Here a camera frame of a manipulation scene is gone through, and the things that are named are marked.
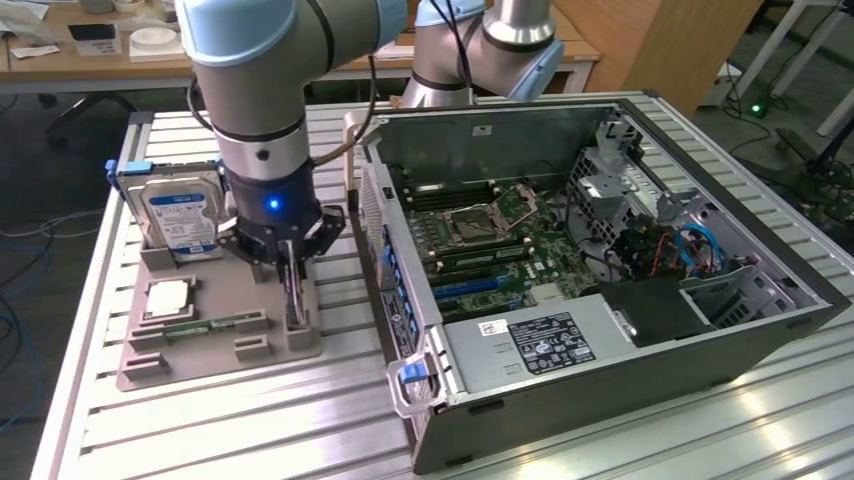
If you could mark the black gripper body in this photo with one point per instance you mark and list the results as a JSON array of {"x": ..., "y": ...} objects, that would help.
[{"x": 274, "y": 200}]

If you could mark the green graphics card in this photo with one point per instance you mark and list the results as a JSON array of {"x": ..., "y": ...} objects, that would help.
[{"x": 294, "y": 300}]

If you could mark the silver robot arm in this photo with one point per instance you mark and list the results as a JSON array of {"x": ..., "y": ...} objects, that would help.
[{"x": 254, "y": 100}]

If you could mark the hard disk with blue label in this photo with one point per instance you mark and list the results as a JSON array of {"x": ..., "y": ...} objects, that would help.
[{"x": 176, "y": 220}]

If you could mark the grey parts rack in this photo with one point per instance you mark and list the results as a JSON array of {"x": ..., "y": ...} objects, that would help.
[{"x": 220, "y": 300}]

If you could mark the silver CPU chip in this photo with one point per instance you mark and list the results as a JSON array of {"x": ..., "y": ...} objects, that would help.
[{"x": 167, "y": 297}]

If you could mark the green RAM stick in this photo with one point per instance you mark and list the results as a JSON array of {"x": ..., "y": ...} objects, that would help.
[{"x": 200, "y": 327}]

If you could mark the blue disk carrier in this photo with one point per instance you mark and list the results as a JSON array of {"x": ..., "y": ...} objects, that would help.
[{"x": 136, "y": 166}]

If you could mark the CPU socket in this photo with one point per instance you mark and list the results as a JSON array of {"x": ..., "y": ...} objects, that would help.
[{"x": 475, "y": 225}]

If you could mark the black long expansion slot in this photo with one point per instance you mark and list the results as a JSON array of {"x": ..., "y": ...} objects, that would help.
[{"x": 467, "y": 275}]

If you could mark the blue long expansion slot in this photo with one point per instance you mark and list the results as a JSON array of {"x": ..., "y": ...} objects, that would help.
[
  {"x": 474, "y": 294},
  {"x": 467, "y": 284}
]

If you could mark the RAM stick with white label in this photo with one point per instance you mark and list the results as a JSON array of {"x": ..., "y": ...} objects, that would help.
[{"x": 487, "y": 257}]

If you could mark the silver socket cover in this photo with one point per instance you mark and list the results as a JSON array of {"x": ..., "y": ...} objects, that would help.
[{"x": 519, "y": 202}]

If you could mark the blue case latch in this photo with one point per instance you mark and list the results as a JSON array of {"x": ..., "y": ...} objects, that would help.
[{"x": 411, "y": 374}]

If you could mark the green motherboard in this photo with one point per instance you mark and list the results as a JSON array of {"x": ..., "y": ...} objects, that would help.
[{"x": 554, "y": 260}]

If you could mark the black office chair base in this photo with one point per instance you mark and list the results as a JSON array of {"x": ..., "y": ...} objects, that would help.
[{"x": 80, "y": 107}]

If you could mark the white paper stack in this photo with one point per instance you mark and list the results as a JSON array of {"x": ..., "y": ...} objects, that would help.
[{"x": 401, "y": 52}]

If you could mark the silver chipset heatsink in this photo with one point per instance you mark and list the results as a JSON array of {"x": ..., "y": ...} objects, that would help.
[{"x": 550, "y": 294}]

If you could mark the white round dish on box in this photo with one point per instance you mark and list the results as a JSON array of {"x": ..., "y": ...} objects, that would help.
[{"x": 156, "y": 45}]

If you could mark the grey power supply unit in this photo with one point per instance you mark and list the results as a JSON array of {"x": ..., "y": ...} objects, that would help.
[{"x": 494, "y": 360}]

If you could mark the wooden desk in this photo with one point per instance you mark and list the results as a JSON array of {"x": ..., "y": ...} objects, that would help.
[{"x": 67, "y": 67}]

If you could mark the silver disk bay cage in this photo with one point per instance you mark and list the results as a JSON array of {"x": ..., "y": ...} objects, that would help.
[{"x": 601, "y": 200}]

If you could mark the white box with black lid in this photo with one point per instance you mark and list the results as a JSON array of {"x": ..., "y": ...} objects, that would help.
[{"x": 94, "y": 42}]

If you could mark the white cup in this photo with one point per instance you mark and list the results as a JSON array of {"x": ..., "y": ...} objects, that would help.
[{"x": 128, "y": 5}]

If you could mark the white paper slip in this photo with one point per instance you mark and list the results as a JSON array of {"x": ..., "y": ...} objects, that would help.
[{"x": 34, "y": 51}]

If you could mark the grey cup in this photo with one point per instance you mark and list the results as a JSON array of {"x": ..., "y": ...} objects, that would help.
[{"x": 98, "y": 6}]

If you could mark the clear plastic bag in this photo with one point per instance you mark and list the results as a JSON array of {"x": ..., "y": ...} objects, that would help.
[{"x": 20, "y": 20}]

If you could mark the open black PC case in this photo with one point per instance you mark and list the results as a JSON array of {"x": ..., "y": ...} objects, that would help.
[{"x": 601, "y": 400}]

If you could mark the wooden cabinet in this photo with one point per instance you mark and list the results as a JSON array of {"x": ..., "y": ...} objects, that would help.
[{"x": 667, "y": 50}]

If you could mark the power strip with green light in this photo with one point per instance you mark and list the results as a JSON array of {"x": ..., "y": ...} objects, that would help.
[{"x": 757, "y": 108}]

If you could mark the black floor stand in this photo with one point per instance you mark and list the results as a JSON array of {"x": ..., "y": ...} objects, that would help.
[{"x": 801, "y": 145}]

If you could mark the silver disk bay bracket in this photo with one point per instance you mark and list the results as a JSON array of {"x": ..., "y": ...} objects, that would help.
[{"x": 734, "y": 300}]

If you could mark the white desk frame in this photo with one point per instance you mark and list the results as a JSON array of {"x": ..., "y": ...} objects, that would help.
[{"x": 840, "y": 102}]

